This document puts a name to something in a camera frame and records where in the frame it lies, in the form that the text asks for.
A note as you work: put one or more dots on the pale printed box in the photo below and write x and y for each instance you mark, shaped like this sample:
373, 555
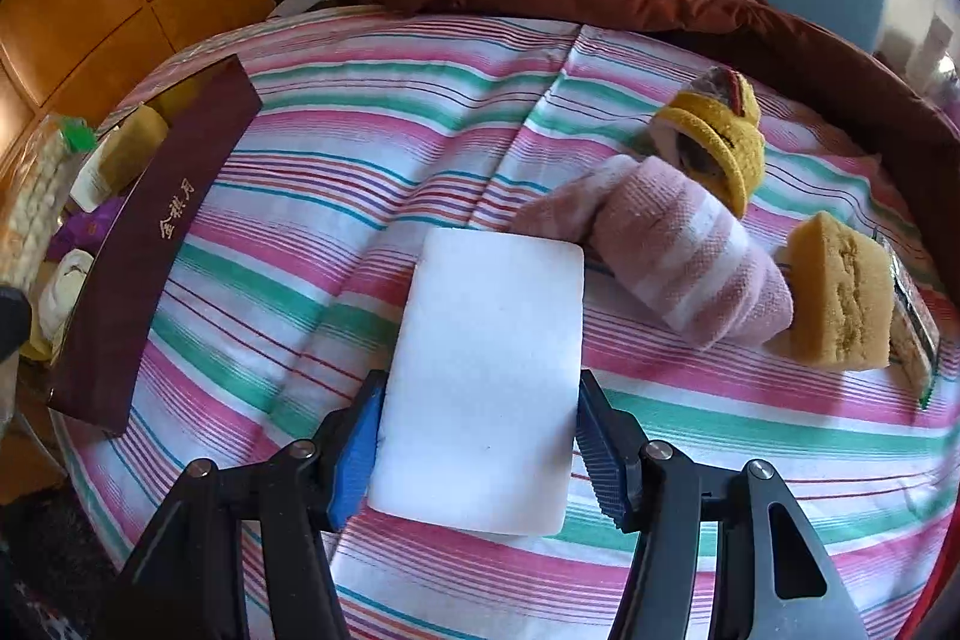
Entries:
926, 48

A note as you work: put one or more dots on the clear plastic packet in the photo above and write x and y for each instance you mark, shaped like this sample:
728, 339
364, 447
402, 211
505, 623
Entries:
911, 325

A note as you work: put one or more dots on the striped blanket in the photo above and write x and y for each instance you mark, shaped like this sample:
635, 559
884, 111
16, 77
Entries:
337, 160

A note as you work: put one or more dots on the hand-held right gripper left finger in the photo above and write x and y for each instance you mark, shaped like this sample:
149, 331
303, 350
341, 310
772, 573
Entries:
352, 452

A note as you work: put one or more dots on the yellow sponge block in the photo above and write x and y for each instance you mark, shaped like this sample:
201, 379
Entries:
135, 145
832, 287

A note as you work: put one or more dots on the white carton box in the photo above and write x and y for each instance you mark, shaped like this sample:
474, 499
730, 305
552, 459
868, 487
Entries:
91, 183

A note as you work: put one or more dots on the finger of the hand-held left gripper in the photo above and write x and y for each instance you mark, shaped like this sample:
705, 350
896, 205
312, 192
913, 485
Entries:
11, 325

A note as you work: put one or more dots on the white foam pad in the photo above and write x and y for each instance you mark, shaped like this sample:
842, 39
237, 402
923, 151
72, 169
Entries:
480, 370

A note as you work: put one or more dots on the white rolled sock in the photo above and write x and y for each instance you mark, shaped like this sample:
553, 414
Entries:
64, 295

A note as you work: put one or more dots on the pink striped sock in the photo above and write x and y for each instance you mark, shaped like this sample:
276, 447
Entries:
675, 242

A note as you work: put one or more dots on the gold tin box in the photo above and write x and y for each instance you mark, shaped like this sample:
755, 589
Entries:
150, 250

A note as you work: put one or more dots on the green plastic piece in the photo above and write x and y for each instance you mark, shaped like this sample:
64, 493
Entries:
79, 134

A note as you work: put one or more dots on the yellow rolled sock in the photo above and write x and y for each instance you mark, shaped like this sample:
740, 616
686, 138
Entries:
731, 153

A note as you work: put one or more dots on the purple packet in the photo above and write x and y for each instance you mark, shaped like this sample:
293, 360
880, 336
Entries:
86, 227

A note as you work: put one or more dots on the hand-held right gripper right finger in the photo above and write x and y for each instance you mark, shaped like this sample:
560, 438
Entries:
600, 452

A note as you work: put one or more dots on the clear bag of white items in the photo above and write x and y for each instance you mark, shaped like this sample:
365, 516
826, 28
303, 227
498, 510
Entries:
34, 197

